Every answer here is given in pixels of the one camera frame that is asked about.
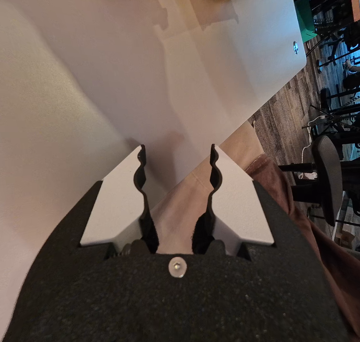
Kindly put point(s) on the person's brown top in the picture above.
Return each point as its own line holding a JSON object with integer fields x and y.
{"x": 323, "y": 249}

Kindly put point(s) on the black mesh office chair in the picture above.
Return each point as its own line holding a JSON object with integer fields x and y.
{"x": 327, "y": 179}

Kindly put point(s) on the person's beige trouser leg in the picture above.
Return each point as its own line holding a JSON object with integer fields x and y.
{"x": 182, "y": 207}

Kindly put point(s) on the round metal desk grommet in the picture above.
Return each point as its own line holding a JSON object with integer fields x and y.
{"x": 295, "y": 47}

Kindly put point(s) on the grey desk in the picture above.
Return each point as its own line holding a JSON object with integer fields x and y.
{"x": 84, "y": 94}

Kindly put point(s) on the green plastic crate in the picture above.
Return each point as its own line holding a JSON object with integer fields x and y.
{"x": 305, "y": 19}

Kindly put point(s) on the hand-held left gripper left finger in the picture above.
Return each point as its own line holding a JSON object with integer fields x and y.
{"x": 115, "y": 207}

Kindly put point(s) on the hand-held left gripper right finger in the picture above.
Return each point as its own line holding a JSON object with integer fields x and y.
{"x": 242, "y": 207}

